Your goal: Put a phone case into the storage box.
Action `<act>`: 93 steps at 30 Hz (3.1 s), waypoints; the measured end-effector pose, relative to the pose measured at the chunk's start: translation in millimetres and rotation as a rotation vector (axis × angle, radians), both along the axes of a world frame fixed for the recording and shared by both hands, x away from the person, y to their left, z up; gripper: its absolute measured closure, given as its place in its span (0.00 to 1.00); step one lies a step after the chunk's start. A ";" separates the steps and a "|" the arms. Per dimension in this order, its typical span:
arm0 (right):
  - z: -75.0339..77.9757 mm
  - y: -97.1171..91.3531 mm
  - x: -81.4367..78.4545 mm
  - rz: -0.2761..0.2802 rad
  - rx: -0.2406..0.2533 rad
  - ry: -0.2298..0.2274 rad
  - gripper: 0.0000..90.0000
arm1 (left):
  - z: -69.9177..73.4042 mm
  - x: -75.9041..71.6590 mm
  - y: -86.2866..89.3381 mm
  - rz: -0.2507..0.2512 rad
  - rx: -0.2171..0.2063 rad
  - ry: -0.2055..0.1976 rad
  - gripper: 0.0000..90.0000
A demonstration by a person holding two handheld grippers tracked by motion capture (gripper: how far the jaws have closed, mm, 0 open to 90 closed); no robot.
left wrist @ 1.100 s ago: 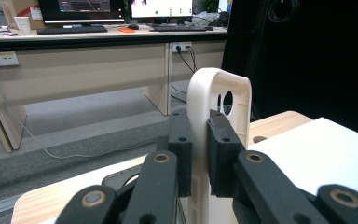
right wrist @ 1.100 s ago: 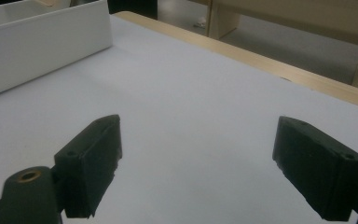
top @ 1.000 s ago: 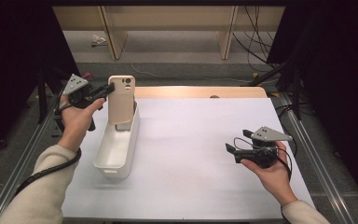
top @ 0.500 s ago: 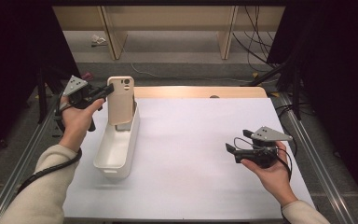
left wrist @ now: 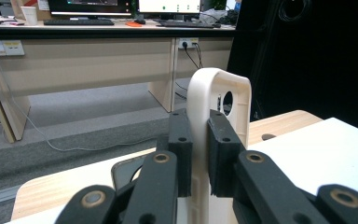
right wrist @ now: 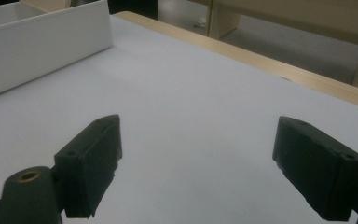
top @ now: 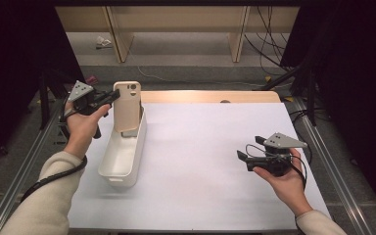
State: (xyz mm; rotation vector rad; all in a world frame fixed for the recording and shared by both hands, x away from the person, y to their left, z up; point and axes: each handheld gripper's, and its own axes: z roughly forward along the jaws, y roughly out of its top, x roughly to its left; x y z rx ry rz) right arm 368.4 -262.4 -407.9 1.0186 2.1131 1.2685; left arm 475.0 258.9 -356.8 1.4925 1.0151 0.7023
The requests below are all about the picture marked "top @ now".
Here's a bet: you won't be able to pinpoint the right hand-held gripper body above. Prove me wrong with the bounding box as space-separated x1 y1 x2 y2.
246 131 308 177

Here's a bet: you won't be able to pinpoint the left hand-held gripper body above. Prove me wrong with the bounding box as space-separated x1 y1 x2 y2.
66 80 113 140

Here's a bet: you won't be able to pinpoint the peach phone case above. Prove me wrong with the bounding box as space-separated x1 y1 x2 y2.
113 80 143 134

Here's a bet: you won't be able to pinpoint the white plastic storage box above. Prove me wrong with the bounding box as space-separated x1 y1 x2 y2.
97 104 148 188

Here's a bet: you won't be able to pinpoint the person's right hand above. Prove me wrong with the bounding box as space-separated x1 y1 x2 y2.
253 148 314 217

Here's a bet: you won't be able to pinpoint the person's left hand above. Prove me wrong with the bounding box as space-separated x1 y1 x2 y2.
63 103 113 162

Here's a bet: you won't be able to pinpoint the white table mat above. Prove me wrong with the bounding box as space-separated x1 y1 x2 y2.
68 102 334 231

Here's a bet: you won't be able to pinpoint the crumpled white paper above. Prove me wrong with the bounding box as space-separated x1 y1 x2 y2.
95 35 113 50

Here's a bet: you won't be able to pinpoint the light wooden table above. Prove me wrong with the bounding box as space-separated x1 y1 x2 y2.
104 90 282 105

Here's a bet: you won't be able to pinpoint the black curtain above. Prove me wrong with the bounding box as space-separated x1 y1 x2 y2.
279 0 376 224
0 0 86 172

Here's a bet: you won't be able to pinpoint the beige wooden desk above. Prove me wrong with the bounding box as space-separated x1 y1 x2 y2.
54 5 301 64

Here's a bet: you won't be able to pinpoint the right hand-held gripper thin wire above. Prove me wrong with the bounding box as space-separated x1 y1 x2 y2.
245 143 269 159

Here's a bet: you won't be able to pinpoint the right hand-held gripper black cable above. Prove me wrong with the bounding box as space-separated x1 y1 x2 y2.
289 154 308 191

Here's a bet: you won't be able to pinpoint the hand-held gripper black cable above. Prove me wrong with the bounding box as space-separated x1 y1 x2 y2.
289 154 308 191
21 94 89 204

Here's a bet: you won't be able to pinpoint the black cable beside table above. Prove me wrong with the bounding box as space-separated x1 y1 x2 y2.
288 107 315 165

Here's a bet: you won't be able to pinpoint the metal floor rail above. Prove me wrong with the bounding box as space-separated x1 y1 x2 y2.
0 97 67 235
291 96 374 235

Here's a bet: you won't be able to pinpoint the left hand-held gripper black cable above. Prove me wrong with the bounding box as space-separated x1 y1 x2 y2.
21 94 89 204

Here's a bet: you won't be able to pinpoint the black floor cables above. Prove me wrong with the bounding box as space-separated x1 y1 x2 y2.
243 5 296 76

